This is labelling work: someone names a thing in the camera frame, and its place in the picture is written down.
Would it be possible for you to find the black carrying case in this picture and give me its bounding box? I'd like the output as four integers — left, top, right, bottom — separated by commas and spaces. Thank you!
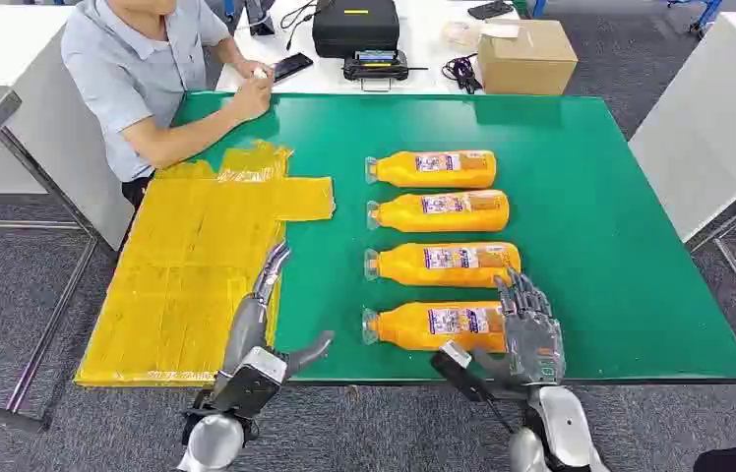
311, 0, 401, 60

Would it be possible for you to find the green table mat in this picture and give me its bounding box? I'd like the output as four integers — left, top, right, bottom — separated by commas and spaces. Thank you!
168, 90, 736, 386

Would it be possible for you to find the person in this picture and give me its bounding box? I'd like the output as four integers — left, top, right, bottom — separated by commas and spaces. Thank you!
60, 0, 276, 209

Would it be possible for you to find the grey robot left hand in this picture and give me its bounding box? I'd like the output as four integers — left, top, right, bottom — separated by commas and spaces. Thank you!
215, 241, 337, 392

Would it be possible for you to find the blue metal rack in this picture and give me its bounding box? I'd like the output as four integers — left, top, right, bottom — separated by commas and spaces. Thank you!
667, 0, 724, 37

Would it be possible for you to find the white side table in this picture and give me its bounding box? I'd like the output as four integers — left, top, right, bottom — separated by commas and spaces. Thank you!
0, 5, 136, 252

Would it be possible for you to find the brown cardboard box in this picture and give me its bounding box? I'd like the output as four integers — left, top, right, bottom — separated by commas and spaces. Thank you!
475, 19, 580, 97

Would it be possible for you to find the black handheld controller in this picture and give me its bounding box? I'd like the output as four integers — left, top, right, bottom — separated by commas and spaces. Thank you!
342, 49, 429, 93

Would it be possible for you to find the black cable bundle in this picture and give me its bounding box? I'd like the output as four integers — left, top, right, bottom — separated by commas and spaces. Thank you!
441, 54, 483, 95

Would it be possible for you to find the white panel table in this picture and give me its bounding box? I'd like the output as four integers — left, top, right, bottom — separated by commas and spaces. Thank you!
628, 11, 736, 244

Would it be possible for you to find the person's left hand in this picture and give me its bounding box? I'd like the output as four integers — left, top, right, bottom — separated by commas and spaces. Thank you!
235, 58, 276, 83

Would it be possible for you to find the dark flat phone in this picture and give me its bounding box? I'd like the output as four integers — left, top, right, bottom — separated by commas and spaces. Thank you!
466, 0, 516, 21

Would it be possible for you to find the person's right hand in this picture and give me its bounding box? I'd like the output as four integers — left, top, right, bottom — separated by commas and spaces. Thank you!
230, 77, 276, 122

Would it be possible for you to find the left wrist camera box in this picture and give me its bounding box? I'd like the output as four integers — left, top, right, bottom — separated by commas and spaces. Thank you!
211, 346, 289, 420

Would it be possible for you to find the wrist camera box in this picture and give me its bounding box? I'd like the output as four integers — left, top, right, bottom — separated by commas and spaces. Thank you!
211, 346, 289, 420
431, 340, 496, 404

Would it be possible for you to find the clear plastic bag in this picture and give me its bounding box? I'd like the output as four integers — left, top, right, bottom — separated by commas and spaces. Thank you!
441, 21, 483, 48

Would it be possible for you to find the orange drink bottle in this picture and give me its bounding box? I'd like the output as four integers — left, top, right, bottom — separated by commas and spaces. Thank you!
365, 189, 512, 234
363, 241, 522, 289
360, 300, 508, 354
364, 149, 498, 191

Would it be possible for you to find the yellow plastic sheet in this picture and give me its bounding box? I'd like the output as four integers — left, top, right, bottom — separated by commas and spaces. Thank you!
73, 140, 337, 390

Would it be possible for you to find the white paper slip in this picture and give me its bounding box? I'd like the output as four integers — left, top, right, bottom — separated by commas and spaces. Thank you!
479, 23, 522, 40

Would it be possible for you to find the dark tablet on stand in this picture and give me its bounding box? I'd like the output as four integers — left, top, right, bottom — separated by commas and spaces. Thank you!
244, 0, 276, 37

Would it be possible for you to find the black smartphone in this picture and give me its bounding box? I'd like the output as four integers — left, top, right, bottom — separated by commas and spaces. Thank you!
273, 52, 315, 84

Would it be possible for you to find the white work table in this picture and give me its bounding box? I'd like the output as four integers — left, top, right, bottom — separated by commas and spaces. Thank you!
215, 0, 539, 97

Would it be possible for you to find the black loose cable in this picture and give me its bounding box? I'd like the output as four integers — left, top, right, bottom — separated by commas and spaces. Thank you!
278, 0, 337, 52

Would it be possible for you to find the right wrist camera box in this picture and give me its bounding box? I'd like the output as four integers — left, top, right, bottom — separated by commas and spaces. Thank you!
431, 340, 496, 404

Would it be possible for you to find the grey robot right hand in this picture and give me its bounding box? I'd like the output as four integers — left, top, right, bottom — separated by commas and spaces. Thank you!
469, 266, 567, 390

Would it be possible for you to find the person's hand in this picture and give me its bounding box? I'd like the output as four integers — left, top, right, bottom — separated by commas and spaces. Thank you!
230, 77, 276, 122
235, 58, 276, 83

